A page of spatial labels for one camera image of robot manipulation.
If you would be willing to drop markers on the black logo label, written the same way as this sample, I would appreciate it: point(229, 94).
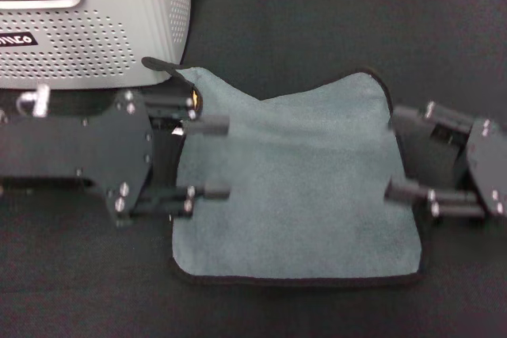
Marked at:
point(17, 40)

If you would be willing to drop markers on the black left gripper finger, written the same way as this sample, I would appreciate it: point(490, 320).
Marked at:
point(210, 192)
point(210, 124)

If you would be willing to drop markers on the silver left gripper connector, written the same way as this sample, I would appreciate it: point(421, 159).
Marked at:
point(37, 100)

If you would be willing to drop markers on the gray perforated storage box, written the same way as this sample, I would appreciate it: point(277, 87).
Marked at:
point(99, 49)

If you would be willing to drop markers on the gray yellow towel black trim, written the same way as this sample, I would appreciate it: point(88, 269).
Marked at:
point(293, 195)

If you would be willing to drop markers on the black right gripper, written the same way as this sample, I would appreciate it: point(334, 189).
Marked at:
point(487, 168)

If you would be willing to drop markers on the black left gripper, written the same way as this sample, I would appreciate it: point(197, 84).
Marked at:
point(79, 148)

